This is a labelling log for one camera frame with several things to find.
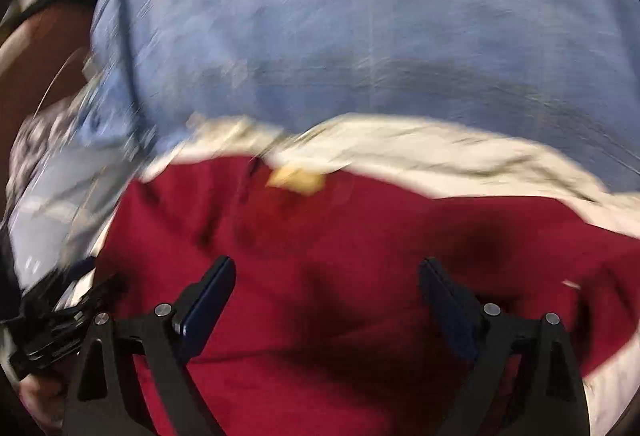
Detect grey crumpled garment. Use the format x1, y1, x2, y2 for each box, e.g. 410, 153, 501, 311
6, 98, 80, 202

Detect red sweater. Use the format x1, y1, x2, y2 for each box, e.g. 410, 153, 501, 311
96, 156, 639, 435

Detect grey striped bed sheet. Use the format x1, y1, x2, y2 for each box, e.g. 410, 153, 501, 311
9, 144, 144, 292

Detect cream leaf-print cloth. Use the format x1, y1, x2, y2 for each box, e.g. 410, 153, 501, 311
139, 112, 640, 432

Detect blue plaid pillow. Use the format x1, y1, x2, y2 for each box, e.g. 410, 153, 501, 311
78, 0, 639, 192

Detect brown headboard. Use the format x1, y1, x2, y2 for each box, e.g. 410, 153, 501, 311
0, 4, 97, 167

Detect left hand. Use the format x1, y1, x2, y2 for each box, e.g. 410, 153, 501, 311
18, 366, 73, 435

